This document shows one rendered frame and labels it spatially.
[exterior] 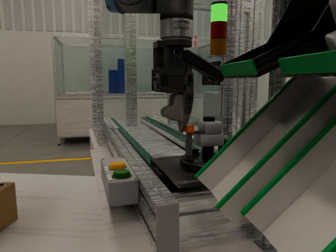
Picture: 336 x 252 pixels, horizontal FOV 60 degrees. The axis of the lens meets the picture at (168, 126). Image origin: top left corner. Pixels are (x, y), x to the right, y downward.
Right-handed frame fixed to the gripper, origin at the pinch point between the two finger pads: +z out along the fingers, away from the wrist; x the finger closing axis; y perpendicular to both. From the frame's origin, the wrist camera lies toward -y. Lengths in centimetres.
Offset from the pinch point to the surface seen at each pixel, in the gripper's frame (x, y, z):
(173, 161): -6.7, 0.3, 10.3
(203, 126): 1.3, -4.6, -0.2
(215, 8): -17.5, -16.1, -32.2
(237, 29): -78, -59, -38
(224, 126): -17.6, -20.2, 3.3
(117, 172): -0.7, 16.2, 10.1
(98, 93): -82, 14, -5
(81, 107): -496, 18, 38
